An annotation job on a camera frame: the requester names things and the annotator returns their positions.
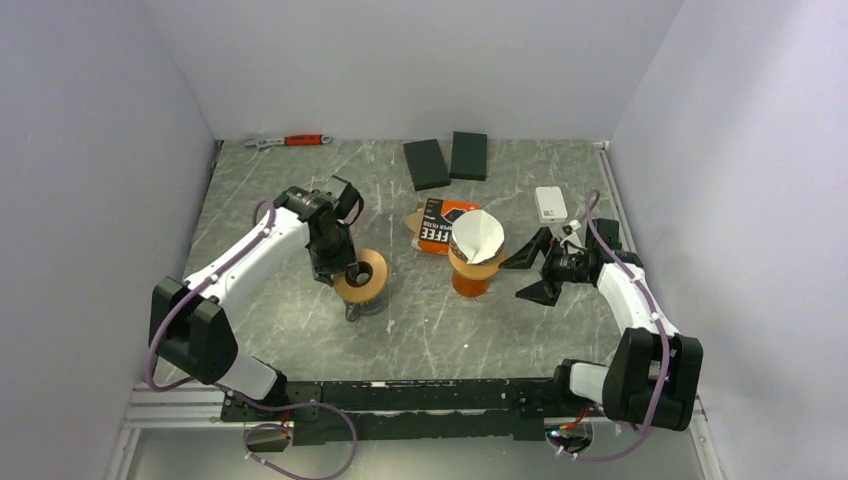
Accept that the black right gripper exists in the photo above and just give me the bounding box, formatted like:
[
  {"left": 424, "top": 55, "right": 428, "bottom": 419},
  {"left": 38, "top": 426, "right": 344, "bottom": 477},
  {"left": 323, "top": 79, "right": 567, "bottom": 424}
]
[{"left": 499, "top": 227, "right": 590, "bottom": 306}]

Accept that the clear glass jar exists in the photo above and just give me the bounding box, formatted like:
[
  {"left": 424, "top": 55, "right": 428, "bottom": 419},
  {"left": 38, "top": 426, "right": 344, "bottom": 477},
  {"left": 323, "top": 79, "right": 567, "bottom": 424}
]
[{"left": 344, "top": 292, "right": 389, "bottom": 323}]

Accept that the wooden dripper holder ring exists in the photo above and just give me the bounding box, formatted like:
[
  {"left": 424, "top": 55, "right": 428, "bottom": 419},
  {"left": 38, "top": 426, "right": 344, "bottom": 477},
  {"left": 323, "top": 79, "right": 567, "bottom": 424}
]
[{"left": 448, "top": 248, "right": 507, "bottom": 283}]

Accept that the white paper coffee filter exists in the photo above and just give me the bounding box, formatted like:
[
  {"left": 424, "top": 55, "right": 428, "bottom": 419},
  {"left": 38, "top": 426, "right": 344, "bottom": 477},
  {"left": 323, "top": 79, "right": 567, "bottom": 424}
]
[{"left": 450, "top": 210, "right": 505, "bottom": 265}]

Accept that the orange glass carafe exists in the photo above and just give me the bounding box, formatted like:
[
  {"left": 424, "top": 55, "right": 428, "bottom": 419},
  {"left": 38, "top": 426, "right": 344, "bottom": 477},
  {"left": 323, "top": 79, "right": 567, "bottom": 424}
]
[{"left": 451, "top": 270, "right": 492, "bottom": 298}]

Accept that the clear glass ribbed dripper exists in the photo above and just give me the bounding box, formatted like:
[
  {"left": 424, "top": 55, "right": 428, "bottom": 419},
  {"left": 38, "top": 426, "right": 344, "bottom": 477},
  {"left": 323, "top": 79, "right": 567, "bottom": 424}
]
[{"left": 451, "top": 229, "right": 505, "bottom": 265}]

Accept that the orange coffee filter box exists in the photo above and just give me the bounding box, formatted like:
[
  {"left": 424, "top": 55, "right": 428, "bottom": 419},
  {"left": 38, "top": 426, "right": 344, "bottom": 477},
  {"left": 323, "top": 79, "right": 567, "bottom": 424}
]
[{"left": 403, "top": 198, "right": 480, "bottom": 256}]

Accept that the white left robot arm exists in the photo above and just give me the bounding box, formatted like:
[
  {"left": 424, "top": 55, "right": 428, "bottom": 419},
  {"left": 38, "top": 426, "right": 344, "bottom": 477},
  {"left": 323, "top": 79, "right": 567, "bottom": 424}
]
[{"left": 144, "top": 176, "right": 364, "bottom": 420}]

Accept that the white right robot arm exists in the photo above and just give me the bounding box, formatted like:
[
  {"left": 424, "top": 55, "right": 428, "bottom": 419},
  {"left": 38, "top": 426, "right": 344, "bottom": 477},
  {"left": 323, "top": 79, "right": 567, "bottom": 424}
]
[{"left": 501, "top": 219, "right": 703, "bottom": 431}]

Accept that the small white box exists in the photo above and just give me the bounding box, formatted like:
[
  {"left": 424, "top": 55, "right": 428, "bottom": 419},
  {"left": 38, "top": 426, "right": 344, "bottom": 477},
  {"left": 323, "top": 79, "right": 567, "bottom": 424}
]
[{"left": 534, "top": 186, "right": 569, "bottom": 224}]

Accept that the right black foam block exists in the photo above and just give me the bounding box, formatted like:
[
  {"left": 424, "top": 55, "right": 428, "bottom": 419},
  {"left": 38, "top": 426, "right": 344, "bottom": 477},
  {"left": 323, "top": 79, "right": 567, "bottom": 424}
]
[{"left": 450, "top": 131, "right": 488, "bottom": 181}]

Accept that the black foam block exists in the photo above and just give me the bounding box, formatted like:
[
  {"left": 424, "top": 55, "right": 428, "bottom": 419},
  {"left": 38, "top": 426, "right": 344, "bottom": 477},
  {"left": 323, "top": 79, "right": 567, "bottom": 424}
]
[
  {"left": 403, "top": 139, "right": 451, "bottom": 191},
  {"left": 450, "top": 131, "right": 488, "bottom": 181}
]

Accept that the left black foam block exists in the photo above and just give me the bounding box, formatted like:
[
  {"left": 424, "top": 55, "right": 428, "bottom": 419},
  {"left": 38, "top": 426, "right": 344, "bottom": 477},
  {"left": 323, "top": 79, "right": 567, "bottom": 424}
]
[{"left": 403, "top": 139, "right": 451, "bottom": 191}]

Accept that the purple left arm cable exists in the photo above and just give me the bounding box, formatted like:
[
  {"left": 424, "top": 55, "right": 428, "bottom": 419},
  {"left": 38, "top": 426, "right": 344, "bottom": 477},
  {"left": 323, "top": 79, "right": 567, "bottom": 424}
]
[{"left": 144, "top": 197, "right": 278, "bottom": 393}]

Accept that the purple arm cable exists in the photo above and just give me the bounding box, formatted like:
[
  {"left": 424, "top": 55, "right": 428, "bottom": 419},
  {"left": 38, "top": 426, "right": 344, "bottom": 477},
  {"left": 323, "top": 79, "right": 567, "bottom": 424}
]
[
  {"left": 549, "top": 190, "right": 674, "bottom": 464},
  {"left": 144, "top": 197, "right": 278, "bottom": 393}
]

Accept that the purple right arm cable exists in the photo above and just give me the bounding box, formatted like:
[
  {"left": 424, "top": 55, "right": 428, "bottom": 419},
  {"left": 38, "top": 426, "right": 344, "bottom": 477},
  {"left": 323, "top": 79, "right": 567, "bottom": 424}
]
[{"left": 549, "top": 190, "right": 674, "bottom": 464}]

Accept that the orange handled adjustable wrench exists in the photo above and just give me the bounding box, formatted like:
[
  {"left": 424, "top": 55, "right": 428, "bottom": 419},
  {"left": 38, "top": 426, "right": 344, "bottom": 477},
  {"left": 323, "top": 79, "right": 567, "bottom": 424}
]
[{"left": 243, "top": 134, "right": 334, "bottom": 151}]

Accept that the black table edge rail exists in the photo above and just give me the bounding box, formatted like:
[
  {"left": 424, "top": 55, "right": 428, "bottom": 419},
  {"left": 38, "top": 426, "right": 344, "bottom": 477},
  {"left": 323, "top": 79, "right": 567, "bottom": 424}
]
[{"left": 220, "top": 377, "right": 599, "bottom": 446}]

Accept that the aluminium frame rail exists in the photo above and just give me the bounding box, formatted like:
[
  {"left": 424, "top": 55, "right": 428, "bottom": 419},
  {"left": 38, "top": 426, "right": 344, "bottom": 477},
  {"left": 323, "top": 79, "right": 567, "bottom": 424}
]
[{"left": 104, "top": 382, "right": 224, "bottom": 479}]

